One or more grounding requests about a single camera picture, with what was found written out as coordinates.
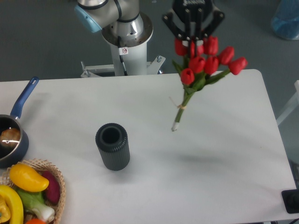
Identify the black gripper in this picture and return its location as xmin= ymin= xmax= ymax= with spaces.
xmin=162 ymin=0 xmax=225 ymax=57

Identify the red tulip bouquet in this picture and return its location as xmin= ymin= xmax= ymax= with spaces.
xmin=171 ymin=36 xmax=248 ymax=132

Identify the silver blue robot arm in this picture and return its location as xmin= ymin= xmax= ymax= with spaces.
xmin=75 ymin=0 xmax=225 ymax=57

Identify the dark grey ribbed vase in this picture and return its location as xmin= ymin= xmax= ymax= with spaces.
xmin=95 ymin=123 xmax=130 ymax=171

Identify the blue plastic bag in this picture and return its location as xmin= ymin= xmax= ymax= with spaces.
xmin=271 ymin=0 xmax=299 ymax=40

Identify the black device at table edge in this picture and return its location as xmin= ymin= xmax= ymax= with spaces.
xmin=281 ymin=189 xmax=299 ymax=214

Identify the woven wicker basket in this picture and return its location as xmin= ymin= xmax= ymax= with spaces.
xmin=0 ymin=158 xmax=67 ymax=224

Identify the purple sweet potato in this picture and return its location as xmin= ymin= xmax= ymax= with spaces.
xmin=42 ymin=170 xmax=60 ymax=204

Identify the yellow mango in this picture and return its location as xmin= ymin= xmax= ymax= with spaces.
xmin=9 ymin=163 xmax=49 ymax=192

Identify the green white leek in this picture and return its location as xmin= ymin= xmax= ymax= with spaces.
xmin=16 ymin=188 xmax=55 ymax=223

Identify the orange fruit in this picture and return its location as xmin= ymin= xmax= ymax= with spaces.
xmin=25 ymin=218 xmax=46 ymax=224

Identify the yellow bell pepper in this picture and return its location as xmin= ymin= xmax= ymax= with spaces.
xmin=0 ymin=185 xmax=24 ymax=224

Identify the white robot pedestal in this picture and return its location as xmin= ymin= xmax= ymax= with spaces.
xmin=81 ymin=12 xmax=166 ymax=78

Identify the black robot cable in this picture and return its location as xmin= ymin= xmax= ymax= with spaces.
xmin=117 ymin=36 xmax=129 ymax=76

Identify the white frame at right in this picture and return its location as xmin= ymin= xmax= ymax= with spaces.
xmin=276 ymin=80 xmax=299 ymax=126

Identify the blue handled saucepan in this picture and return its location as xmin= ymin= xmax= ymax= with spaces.
xmin=0 ymin=77 xmax=39 ymax=168

